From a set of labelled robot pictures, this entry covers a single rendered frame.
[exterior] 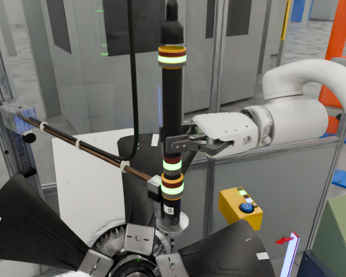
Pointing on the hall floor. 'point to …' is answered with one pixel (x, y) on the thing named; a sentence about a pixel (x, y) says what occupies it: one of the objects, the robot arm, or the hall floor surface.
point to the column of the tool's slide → (1, 134)
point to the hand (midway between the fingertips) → (173, 138)
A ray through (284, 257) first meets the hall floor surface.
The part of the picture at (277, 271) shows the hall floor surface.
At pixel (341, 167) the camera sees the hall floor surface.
